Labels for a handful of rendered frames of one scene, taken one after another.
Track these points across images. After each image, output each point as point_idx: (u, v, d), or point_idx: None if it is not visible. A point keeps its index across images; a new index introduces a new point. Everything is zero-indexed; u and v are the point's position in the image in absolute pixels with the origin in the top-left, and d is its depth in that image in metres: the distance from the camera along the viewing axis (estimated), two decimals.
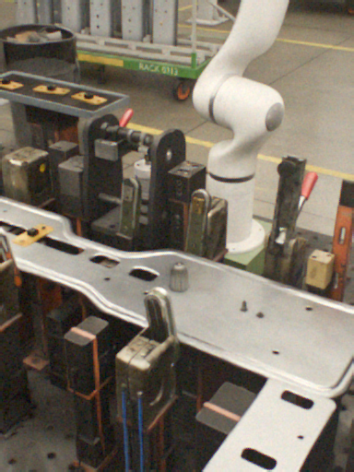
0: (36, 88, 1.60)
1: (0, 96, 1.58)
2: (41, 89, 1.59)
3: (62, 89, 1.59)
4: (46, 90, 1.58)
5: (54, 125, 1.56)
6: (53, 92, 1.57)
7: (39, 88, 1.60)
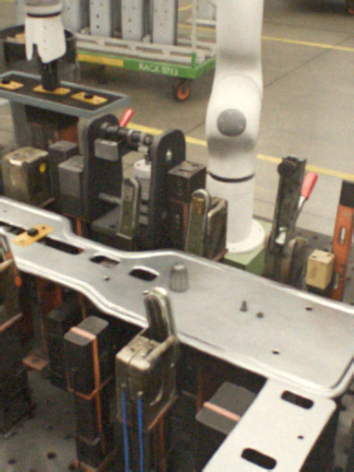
0: (36, 88, 1.60)
1: (0, 96, 1.58)
2: (41, 89, 1.59)
3: (62, 89, 1.59)
4: (46, 90, 1.58)
5: (54, 125, 1.56)
6: (53, 92, 1.57)
7: (39, 88, 1.60)
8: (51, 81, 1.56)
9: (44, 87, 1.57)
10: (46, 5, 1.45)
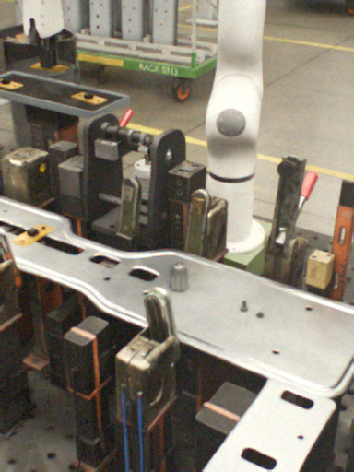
0: (33, 64, 1.57)
1: (0, 96, 1.58)
2: (39, 66, 1.56)
3: (60, 66, 1.56)
4: (44, 67, 1.55)
5: (54, 125, 1.56)
6: (51, 69, 1.54)
7: (36, 64, 1.57)
8: (49, 58, 1.53)
9: (41, 64, 1.54)
10: None
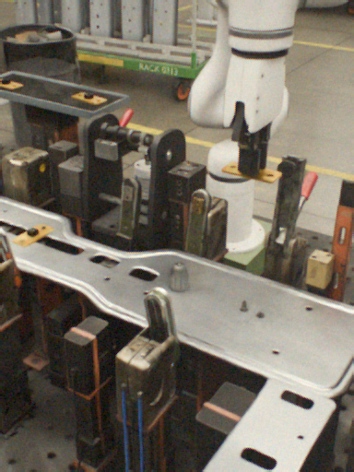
0: (226, 166, 0.98)
1: (0, 96, 1.58)
2: (234, 170, 0.97)
3: (268, 171, 0.96)
4: (243, 173, 0.96)
5: (54, 125, 1.56)
6: (254, 177, 0.95)
7: (230, 165, 0.98)
8: (254, 160, 0.94)
9: (241, 168, 0.95)
10: (271, 37, 0.83)
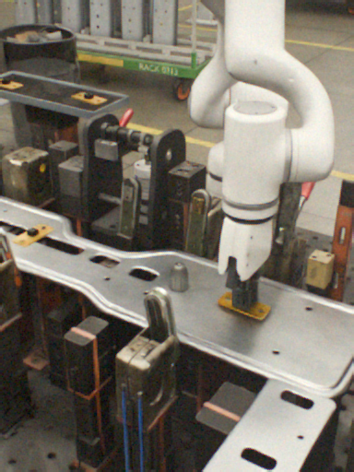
0: (221, 297, 1.10)
1: (0, 96, 1.58)
2: (229, 302, 1.09)
3: (259, 306, 1.08)
4: (237, 307, 1.08)
5: (54, 125, 1.56)
6: (247, 312, 1.07)
7: (225, 297, 1.10)
8: (246, 298, 1.06)
9: (235, 303, 1.07)
10: (258, 208, 0.95)
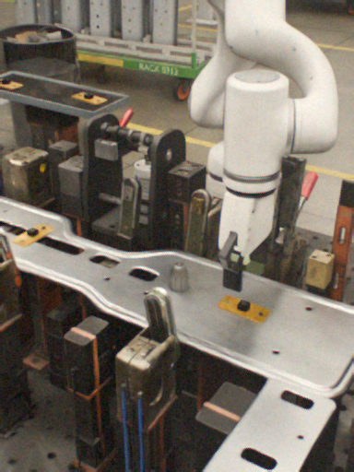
0: (221, 300, 1.11)
1: (0, 96, 1.58)
2: (229, 306, 1.09)
3: (258, 309, 1.09)
4: (236, 311, 1.08)
5: (54, 125, 1.56)
6: (246, 316, 1.07)
7: (225, 300, 1.11)
8: (238, 279, 1.01)
9: (226, 285, 1.02)
10: (260, 182, 0.93)
